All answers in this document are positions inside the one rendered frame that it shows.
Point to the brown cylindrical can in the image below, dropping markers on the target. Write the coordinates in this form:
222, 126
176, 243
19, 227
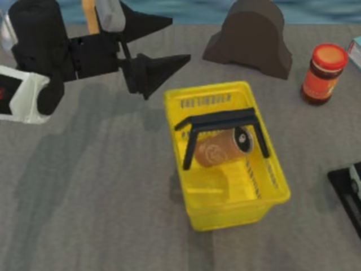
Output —
217, 151

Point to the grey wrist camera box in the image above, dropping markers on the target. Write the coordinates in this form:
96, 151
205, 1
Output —
111, 15

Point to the dark brown wooden block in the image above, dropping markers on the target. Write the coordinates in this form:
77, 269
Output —
251, 36

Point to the black flat device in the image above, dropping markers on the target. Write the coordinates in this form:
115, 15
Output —
345, 192

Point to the white boxy object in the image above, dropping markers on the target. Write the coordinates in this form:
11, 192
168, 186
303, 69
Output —
356, 176

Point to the blue cloth backdrop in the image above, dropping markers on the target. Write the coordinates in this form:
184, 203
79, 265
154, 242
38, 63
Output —
197, 9

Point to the orange wooden stick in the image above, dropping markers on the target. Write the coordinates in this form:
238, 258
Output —
89, 15

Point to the red lidded sauce jar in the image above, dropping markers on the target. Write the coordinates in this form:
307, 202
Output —
323, 74

